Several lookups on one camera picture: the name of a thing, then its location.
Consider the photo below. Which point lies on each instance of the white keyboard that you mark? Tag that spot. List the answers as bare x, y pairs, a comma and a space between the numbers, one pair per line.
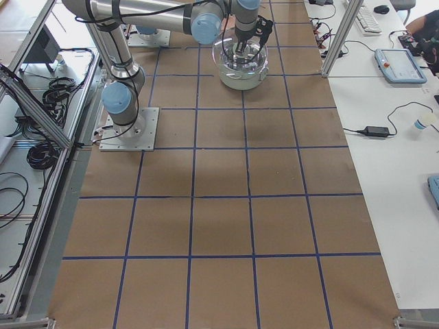
366, 22

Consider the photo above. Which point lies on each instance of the black power adapter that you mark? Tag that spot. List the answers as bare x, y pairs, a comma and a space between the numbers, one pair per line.
375, 131

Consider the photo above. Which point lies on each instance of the white paper cup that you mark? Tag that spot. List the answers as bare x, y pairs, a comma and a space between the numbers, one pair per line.
425, 121

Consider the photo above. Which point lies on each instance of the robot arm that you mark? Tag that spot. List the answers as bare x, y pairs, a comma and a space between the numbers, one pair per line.
205, 21

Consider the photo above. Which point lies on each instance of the aluminium frame post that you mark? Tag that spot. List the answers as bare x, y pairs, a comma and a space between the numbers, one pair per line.
340, 36

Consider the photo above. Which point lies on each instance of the blue teach pendant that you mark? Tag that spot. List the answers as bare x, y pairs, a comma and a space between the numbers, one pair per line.
399, 67

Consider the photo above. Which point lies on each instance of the mint green electric pot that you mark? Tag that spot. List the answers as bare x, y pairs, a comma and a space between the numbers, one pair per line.
238, 76

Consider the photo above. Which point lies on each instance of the black computer mouse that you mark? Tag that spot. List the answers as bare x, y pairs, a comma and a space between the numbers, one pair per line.
381, 9

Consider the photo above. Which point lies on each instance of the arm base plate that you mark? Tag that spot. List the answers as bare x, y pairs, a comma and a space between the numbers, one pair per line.
140, 137
159, 39

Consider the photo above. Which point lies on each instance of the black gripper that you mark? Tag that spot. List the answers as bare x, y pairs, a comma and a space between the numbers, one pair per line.
243, 35

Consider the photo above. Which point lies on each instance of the glass pot lid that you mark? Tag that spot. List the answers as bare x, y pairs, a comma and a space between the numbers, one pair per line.
226, 46

